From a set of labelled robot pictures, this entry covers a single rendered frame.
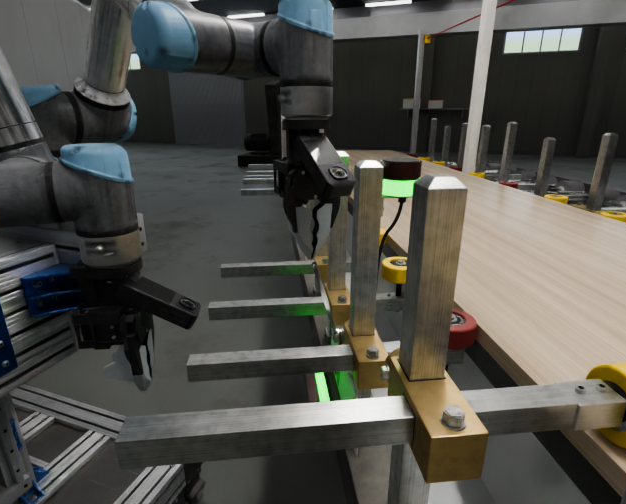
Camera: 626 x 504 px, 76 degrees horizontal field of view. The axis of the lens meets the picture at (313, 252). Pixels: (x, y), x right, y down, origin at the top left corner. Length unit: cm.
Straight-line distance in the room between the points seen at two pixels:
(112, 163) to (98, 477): 110
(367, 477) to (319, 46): 62
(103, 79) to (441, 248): 85
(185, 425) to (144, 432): 3
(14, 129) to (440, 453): 64
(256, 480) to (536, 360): 119
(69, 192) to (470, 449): 50
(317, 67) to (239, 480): 138
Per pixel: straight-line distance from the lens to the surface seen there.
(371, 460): 72
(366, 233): 61
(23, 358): 105
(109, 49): 102
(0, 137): 69
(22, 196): 57
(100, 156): 55
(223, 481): 164
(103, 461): 153
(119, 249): 57
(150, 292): 60
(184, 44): 57
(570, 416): 48
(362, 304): 65
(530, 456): 69
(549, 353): 66
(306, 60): 59
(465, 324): 67
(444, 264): 37
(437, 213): 36
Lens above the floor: 122
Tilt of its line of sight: 19 degrees down
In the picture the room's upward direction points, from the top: straight up
